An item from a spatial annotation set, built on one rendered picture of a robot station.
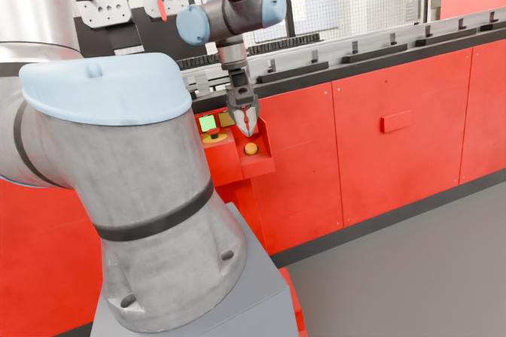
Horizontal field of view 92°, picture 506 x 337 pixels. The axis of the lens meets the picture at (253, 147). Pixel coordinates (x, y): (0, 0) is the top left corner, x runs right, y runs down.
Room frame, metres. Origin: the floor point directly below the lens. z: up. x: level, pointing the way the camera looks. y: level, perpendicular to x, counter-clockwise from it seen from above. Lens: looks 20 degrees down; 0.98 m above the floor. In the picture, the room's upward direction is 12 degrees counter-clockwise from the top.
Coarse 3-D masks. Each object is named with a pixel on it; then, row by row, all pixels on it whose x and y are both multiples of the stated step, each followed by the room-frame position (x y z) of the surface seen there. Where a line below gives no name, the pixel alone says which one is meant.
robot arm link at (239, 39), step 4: (208, 0) 0.66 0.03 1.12; (212, 0) 0.65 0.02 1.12; (236, 36) 0.66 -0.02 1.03; (240, 36) 0.67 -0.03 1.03; (224, 40) 0.66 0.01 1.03; (228, 40) 0.66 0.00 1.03; (232, 40) 0.66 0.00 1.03; (236, 40) 0.66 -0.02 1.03; (240, 40) 0.67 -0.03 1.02; (216, 44) 0.68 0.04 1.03; (220, 44) 0.67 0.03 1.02; (224, 44) 0.66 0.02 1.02; (228, 44) 0.66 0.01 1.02; (232, 44) 0.66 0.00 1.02
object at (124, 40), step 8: (128, 24) 0.99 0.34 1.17; (112, 32) 0.98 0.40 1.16; (120, 32) 0.99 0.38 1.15; (128, 32) 0.99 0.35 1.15; (136, 32) 1.00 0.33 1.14; (112, 40) 0.98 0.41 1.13; (120, 40) 0.99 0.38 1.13; (128, 40) 0.99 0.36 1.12; (136, 40) 1.00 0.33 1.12; (120, 48) 0.99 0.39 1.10; (128, 48) 1.00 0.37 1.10; (136, 48) 1.00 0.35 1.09
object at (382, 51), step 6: (384, 48) 1.12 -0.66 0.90; (390, 48) 1.12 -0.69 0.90; (396, 48) 1.13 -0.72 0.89; (402, 48) 1.14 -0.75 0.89; (354, 54) 1.11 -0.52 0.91; (360, 54) 1.09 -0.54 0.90; (366, 54) 1.10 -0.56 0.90; (372, 54) 1.11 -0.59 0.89; (378, 54) 1.11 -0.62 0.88; (384, 54) 1.12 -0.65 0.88; (348, 60) 1.09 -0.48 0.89; (354, 60) 1.09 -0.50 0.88; (360, 60) 1.09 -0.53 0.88
